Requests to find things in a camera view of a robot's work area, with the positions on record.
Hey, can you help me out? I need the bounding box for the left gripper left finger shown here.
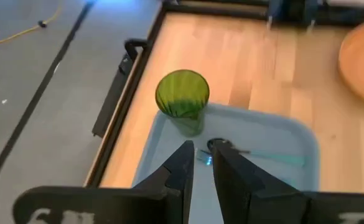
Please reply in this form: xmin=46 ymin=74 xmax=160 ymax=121
xmin=12 ymin=140 xmax=195 ymax=224

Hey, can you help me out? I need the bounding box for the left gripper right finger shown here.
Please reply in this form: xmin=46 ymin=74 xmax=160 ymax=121
xmin=211 ymin=139 xmax=364 ymax=224

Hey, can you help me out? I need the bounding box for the teal-handled fork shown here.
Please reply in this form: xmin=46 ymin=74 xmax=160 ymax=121
xmin=195 ymin=148 xmax=214 ymax=167

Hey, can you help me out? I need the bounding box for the teal-handled spoon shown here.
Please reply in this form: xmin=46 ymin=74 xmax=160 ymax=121
xmin=207 ymin=138 xmax=307 ymax=166

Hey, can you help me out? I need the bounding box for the green faceted plastic cup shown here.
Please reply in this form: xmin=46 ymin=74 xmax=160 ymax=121
xmin=155 ymin=68 xmax=210 ymax=138

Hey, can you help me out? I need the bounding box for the orange round plate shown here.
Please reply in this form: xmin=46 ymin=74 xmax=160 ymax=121
xmin=338 ymin=19 xmax=364 ymax=110

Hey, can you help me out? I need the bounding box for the light blue plastic tray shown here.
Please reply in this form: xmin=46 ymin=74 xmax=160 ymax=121
xmin=131 ymin=102 xmax=321 ymax=224

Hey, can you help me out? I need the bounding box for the black metal bracket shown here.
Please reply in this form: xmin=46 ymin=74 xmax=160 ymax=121
xmin=91 ymin=38 xmax=149 ymax=138

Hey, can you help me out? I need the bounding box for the black table frame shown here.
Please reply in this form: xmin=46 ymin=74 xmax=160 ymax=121
xmin=83 ymin=0 xmax=364 ymax=189

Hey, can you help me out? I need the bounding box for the yellow cable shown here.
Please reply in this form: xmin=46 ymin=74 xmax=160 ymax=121
xmin=0 ymin=0 xmax=63 ymax=46

